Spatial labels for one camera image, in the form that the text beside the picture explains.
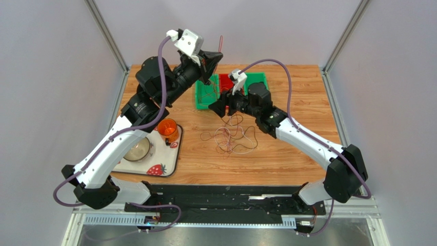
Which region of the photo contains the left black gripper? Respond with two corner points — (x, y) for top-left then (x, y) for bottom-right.
(163, 50), (224, 107)

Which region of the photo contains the brown wire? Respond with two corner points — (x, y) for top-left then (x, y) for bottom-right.
(197, 81), (219, 105)

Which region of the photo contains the wire bundle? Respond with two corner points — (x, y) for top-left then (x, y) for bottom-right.
(200, 114), (259, 159)

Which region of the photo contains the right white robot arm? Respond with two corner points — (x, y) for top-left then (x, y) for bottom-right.
(208, 82), (368, 206)

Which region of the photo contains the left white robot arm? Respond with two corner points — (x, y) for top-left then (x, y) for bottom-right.
(62, 50), (223, 210)

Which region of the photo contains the left green bin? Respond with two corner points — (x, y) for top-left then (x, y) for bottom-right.
(194, 74), (219, 110)

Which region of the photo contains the green bin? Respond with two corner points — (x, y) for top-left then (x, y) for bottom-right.
(244, 72), (269, 94)
(194, 74), (219, 110)

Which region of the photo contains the red bin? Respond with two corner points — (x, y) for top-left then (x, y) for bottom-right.
(218, 73), (234, 96)

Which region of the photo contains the right green bin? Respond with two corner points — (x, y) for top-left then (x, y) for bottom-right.
(244, 72), (269, 94)

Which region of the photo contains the orange plastic cup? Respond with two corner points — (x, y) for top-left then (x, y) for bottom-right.
(156, 118), (179, 146)

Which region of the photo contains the strawberry pattern tray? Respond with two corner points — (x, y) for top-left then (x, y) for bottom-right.
(113, 124), (183, 177)

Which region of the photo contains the grey bowl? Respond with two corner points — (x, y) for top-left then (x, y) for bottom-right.
(124, 137), (151, 161)

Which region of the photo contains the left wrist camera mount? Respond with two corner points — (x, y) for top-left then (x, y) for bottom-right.
(166, 29), (204, 67)

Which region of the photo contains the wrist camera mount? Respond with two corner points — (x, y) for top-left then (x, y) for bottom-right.
(228, 69), (247, 95)
(166, 29), (204, 67)

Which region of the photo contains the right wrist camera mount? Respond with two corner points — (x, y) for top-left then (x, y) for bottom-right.
(228, 69), (247, 95)

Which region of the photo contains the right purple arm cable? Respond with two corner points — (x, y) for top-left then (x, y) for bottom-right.
(237, 58), (372, 237)

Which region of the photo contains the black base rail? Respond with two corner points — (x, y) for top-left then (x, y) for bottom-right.
(119, 184), (331, 230)

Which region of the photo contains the aluminium frame rail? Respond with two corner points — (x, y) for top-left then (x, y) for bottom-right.
(74, 185), (381, 229)

